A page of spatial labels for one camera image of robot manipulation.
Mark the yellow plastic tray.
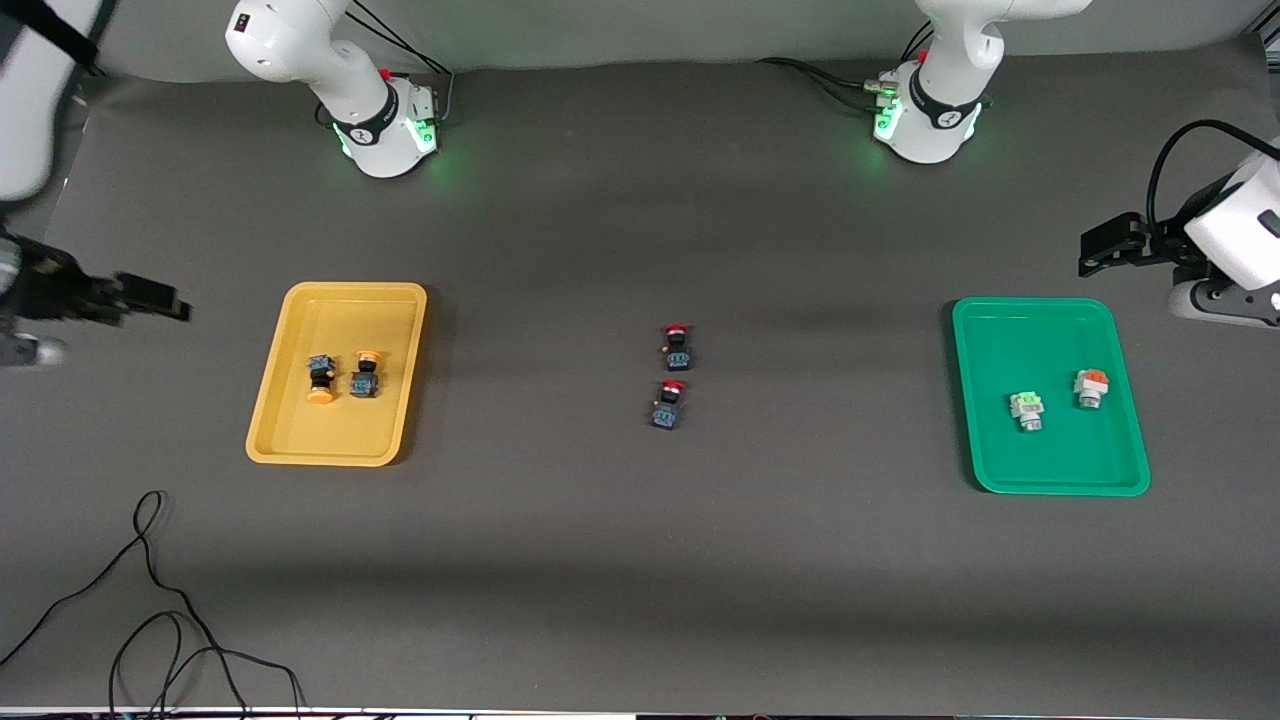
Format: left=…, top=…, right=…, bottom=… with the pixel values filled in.
left=245, top=282, right=428, bottom=467

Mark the green plastic tray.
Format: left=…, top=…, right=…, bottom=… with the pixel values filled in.
left=951, top=297, right=1151, bottom=497

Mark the black right arm strap cable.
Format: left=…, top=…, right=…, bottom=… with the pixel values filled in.
left=18, top=0, right=106, bottom=79

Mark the black loose table cable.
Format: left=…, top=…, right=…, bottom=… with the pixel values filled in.
left=108, top=610, right=306, bottom=720
left=0, top=489, right=251, bottom=720

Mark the black left arm base cable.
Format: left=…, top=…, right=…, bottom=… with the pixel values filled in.
left=757, top=20, right=936, bottom=113

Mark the black arm base cable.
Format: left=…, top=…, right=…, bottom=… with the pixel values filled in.
left=757, top=20, right=936, bottom=113
left=348, top=0, right=457, bottom=126

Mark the black right arm base cable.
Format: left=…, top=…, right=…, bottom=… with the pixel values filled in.
left=348, top=0, right=457, bottom=126

